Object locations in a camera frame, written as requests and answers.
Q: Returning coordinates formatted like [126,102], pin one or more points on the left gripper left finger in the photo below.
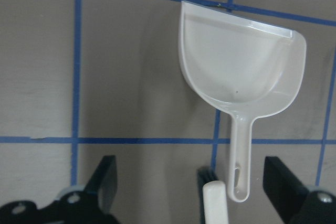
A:
[90,203]

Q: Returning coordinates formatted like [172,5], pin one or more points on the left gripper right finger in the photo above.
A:
[293,201]

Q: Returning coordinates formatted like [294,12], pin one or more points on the beige hand brush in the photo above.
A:
[212,197]

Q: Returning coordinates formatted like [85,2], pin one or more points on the beige plastic dustpan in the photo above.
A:
[244,68]

